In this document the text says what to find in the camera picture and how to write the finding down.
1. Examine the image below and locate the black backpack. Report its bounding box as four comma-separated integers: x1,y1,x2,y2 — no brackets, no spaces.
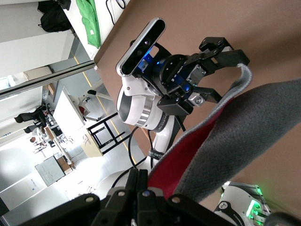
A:
37,0,72,33

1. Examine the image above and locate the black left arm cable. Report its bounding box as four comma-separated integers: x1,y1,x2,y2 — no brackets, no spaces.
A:
128,115,186,170

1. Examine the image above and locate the black metal stand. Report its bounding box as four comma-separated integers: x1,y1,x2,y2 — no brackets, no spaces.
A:
86,112,127,150

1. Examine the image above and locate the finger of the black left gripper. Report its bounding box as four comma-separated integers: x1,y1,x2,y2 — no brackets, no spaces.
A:
198,36,251,71
190,86,223,107

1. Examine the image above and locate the light wooden cabinet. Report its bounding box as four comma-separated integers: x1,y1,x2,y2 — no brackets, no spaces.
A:
81,133,104,158

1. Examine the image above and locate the aluminium frame bar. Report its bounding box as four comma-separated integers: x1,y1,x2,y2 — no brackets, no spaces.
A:
0,59,96,100

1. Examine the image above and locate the green cloth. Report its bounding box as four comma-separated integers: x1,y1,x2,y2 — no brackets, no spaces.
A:
75,0,102,49

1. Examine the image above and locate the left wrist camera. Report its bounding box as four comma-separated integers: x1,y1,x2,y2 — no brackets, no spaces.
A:
116,17,166,78

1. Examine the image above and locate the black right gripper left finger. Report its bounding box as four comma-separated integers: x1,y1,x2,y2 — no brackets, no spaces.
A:
14,168,139,226

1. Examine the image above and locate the whiteboard with writing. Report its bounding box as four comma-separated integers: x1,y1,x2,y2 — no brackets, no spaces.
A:
34,156,66,187

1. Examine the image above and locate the seated person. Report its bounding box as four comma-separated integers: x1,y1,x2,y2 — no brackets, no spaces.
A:
29,136,40,153

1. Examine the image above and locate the red and grey towel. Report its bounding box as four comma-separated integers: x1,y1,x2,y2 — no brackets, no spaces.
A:
147,63,301,208

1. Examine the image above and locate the brown table cover sheet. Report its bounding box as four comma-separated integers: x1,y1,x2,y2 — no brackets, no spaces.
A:
93,0,301,226

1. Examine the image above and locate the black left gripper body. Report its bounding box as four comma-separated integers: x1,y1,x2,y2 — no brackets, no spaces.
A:
140,45,208,116

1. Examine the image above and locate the white partition board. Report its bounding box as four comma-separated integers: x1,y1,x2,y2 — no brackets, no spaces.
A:
53,86,86,139

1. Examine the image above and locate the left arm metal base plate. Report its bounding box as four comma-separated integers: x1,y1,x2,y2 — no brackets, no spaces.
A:
244,183,271,224

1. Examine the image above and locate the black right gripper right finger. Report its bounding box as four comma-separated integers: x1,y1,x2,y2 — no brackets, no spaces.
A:
131,169,228,226

